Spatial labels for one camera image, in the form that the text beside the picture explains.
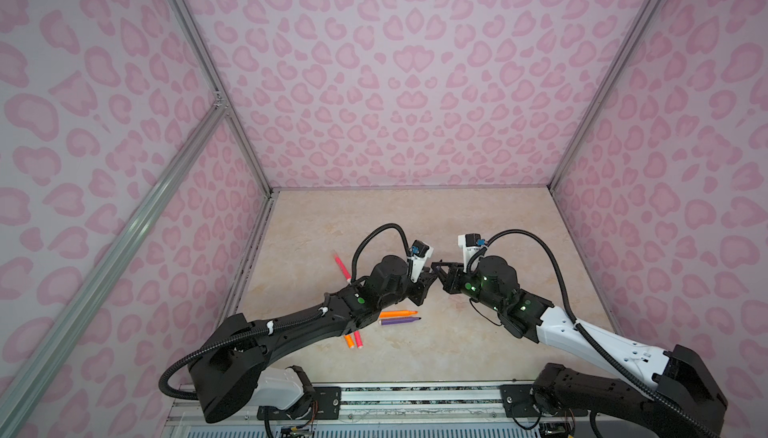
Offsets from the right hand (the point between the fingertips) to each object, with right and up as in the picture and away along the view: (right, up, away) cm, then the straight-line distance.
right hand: (432, 266), depth 75 cm
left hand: (+1, -1, +1) cm, 2 cm away
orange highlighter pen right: (-9, -16, +13) cm, 23 cm away
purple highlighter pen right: (-8, -18, +11) cm, 22 cm away
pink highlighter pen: (-26, -5, +22) cm, 34 cm away
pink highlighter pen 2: (-19, -22, +7) cm, 30 cm away
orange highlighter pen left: (-22, -22, +7) cm, 32 cm away
